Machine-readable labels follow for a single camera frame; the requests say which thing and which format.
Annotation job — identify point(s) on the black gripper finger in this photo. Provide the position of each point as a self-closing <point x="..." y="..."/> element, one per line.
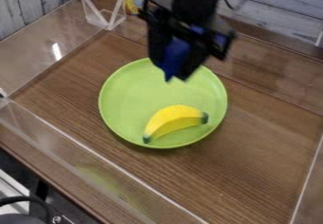
<point x="159" y="39"/>
<point x="195" y="58"/>

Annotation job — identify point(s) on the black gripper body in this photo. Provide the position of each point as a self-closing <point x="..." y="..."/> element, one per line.
<point x="179" y="16"/>

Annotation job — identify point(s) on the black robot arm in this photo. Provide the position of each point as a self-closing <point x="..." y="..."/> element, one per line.
<point x="195" y="1"/>

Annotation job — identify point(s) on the green round plate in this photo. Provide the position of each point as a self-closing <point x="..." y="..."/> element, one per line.
<point x="135" y="93"/>

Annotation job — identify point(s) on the yellow toy banana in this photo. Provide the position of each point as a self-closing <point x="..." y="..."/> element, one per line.
<point x="171" y="119"/>

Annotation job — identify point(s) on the clear acrylic corner bracket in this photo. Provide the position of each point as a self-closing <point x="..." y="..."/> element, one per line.
<point x="104" y="18"/>

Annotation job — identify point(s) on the clear acrylic front wall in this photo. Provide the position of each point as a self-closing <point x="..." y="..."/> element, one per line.
<point x="110" y="193"/>

